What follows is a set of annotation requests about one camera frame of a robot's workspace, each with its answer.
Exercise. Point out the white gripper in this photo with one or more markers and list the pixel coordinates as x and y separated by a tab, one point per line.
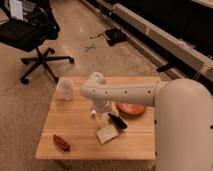
102	107

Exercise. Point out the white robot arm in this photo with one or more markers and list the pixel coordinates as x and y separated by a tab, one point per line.
183	115

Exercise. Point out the white sponge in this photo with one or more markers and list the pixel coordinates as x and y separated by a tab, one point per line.
107	133

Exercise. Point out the orange bowl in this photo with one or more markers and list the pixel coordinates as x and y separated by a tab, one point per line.
131	109

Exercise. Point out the translucent plastic cup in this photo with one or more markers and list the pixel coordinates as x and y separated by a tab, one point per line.
66	88

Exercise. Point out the wooden table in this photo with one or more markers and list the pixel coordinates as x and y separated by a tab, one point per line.
132	150

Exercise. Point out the red chili pepper toy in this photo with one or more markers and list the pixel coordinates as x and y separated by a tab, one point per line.
62	144

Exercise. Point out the black bag on floor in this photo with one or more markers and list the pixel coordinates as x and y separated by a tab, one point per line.
115	36

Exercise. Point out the black office chair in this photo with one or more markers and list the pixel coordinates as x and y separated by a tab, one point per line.
30	32

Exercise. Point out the long grey bench rail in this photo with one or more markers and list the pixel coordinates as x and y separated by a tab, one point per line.
171	55

